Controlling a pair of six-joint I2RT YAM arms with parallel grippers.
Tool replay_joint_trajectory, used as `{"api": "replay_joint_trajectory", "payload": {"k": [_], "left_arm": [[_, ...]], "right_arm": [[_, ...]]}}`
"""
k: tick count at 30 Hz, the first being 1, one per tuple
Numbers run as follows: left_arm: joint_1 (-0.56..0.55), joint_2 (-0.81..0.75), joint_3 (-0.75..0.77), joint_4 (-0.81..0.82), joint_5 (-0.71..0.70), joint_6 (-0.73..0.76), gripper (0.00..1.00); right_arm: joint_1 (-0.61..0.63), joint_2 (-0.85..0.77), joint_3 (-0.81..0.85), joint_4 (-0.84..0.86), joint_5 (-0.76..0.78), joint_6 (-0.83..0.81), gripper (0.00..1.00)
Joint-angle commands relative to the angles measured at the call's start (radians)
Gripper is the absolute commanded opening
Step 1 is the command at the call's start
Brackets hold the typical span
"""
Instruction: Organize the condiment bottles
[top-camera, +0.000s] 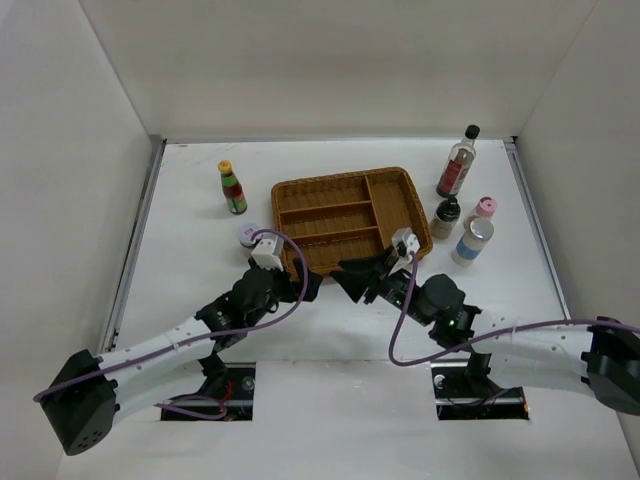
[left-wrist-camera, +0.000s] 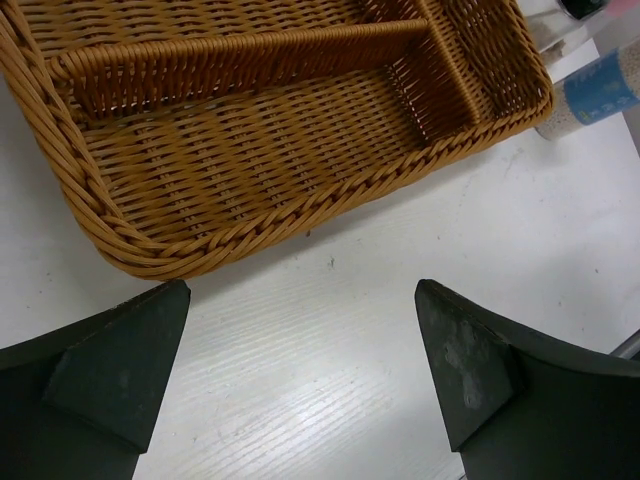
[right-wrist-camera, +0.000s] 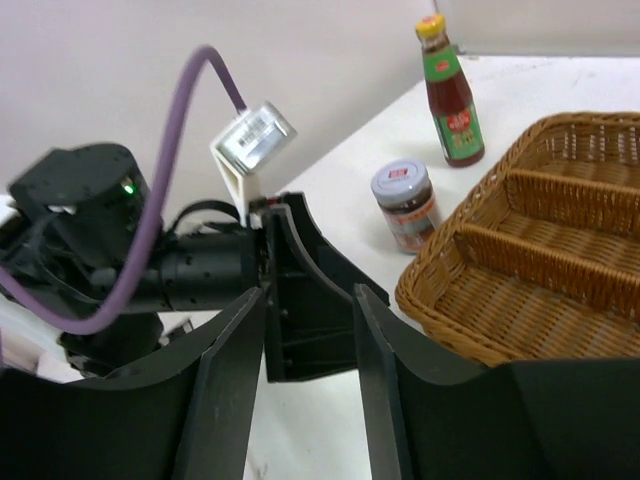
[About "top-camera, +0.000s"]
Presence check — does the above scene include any red sauce bottle green label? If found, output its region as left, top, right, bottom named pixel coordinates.
left=218, top=160, right=247, bottom=215

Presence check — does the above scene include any small jar white lid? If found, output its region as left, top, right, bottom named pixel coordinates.
left=237, top=223, right=261, bottom=249

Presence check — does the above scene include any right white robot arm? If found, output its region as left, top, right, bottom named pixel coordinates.
left=330, top=250, right=639, bottom=416

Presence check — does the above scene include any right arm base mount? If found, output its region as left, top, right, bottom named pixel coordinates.
left=431, top=364, right=529, bottom=421

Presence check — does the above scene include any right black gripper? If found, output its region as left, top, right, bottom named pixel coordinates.
left=330, top=245, right=434, bottom=327

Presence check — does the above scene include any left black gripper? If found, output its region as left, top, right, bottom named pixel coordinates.
left=246, top=259, right=321, bottom=327

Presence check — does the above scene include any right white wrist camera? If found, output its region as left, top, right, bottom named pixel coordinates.
left=392, top=227, right=420, bottom=261

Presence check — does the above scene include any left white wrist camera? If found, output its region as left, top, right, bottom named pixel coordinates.
left=251, top=234, right=283, bottom=271

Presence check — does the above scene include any silver-capped blue label shaker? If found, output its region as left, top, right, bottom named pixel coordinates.
left=452, top=217, right=495, bottom=267

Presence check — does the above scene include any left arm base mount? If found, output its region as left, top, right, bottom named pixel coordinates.
left=160, top=363, right=256, bottom=422

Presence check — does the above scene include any small brown black-capped bottle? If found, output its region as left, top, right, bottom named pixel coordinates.
left=430, top=196, right=461, bottom=240

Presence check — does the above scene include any woven wicker divided tray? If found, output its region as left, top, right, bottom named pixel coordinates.
left=271, top=167, right=433, bottom=277

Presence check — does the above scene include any tall dark soy sauce bottle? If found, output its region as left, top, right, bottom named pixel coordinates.
left=436, top=124, right=480, bottom=198

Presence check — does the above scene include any pink-capped spice bottle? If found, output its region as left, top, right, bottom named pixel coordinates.
left=463, top=196, right=497, bottom=229

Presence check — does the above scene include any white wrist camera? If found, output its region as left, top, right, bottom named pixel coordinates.
left=392, top=227, right=420, bottom=261
left=251, top=234, right=283, bottom=271

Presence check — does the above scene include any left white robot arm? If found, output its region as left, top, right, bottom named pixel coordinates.
left=35, top=259, right=323, bottom=456

